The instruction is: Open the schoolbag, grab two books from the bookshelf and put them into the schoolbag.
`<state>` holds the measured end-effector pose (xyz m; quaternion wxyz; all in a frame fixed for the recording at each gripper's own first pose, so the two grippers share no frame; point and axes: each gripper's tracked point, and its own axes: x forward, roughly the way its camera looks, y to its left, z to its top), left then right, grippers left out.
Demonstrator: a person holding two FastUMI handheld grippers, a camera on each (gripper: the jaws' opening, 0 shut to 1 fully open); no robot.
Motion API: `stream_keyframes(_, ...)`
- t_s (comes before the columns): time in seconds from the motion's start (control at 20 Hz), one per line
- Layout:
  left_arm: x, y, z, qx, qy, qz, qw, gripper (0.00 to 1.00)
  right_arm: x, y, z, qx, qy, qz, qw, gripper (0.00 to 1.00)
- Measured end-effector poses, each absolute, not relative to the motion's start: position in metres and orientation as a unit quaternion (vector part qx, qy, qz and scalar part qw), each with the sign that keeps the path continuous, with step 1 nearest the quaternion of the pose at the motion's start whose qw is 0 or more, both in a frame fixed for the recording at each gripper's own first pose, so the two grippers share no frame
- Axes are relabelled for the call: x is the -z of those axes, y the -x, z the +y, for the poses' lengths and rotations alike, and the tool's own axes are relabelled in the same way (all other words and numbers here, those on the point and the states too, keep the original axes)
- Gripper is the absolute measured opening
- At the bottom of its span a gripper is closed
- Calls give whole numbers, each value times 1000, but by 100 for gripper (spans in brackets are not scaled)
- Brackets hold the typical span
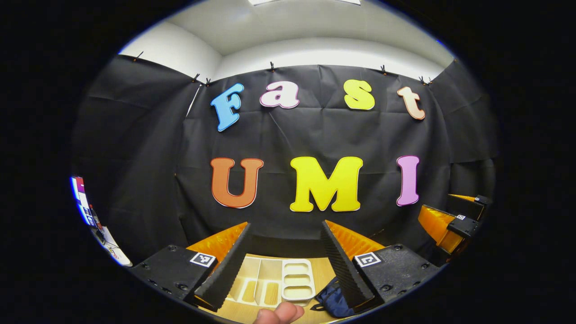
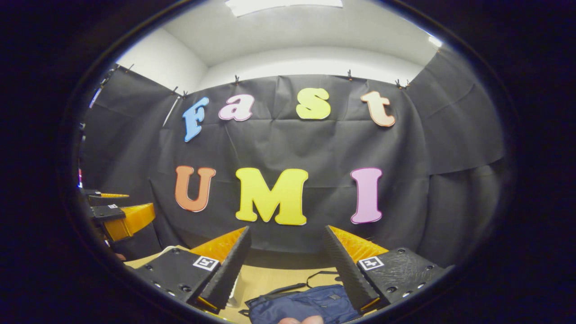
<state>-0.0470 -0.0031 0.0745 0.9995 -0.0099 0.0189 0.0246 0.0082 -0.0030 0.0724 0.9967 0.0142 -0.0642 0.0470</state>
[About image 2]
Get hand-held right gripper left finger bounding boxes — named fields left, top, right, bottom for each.
left=132, top=226, right=252, bottom=314

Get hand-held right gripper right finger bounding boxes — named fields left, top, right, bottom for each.
left=322, top=225, right=453, bottom=315

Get blue schoolbag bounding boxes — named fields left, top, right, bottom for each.
left=238, top=270, right=360, bottom=324

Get long ceiling light panel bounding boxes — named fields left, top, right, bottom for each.
left=225, top=0, right=343, bottom=18

